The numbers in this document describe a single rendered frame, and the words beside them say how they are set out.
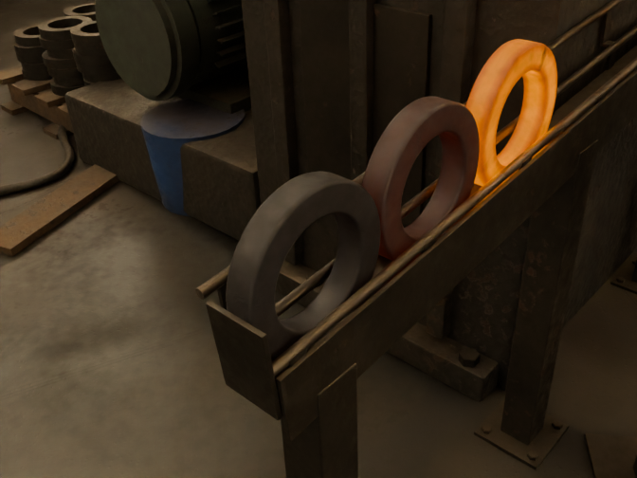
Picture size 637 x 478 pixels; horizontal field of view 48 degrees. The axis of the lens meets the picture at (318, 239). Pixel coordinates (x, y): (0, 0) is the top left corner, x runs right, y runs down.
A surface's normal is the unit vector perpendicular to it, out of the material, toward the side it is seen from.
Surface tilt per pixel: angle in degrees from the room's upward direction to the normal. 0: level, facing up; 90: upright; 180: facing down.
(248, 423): 0
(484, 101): 60
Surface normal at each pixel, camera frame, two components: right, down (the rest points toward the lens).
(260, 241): -0.50, -0.30
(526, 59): 0.74, 0.34
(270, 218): -0.37, -0.50
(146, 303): -0.04, -0.84
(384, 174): -0.59, -0.06
